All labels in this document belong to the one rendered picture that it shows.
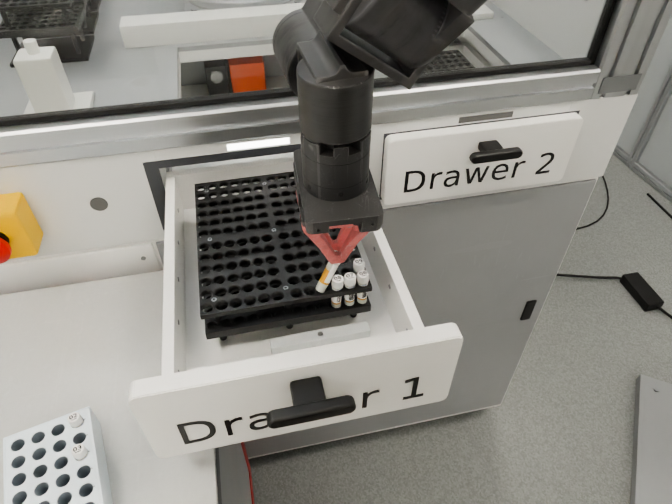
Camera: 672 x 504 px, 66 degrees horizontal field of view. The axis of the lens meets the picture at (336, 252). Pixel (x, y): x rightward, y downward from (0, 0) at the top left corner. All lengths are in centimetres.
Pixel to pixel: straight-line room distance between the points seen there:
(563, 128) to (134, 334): 65
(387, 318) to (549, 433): 102
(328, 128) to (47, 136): 39
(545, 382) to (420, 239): 87
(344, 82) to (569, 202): 64
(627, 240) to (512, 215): 131
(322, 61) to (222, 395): 28
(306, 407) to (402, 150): 40
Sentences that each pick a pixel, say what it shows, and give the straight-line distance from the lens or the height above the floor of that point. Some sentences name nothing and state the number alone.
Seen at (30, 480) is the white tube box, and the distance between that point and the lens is 62.
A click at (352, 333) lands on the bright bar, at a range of 57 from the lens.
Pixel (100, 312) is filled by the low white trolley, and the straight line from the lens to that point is 77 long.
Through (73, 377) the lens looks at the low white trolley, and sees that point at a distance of 71.
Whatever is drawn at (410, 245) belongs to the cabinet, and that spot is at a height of 71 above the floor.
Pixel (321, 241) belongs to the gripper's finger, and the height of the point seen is 98.
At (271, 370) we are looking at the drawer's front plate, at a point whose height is 93.
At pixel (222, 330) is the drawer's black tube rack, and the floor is 87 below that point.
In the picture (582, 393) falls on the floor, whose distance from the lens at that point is 166.
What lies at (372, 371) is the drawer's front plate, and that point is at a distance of 48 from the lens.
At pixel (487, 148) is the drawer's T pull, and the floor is 91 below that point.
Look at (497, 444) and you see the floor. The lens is 150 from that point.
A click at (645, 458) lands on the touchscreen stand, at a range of 159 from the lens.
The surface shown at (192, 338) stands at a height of 84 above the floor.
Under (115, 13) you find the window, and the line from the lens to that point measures 64.
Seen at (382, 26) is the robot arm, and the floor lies 117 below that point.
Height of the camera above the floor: 130
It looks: 44 degrees down
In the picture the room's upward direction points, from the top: straight up
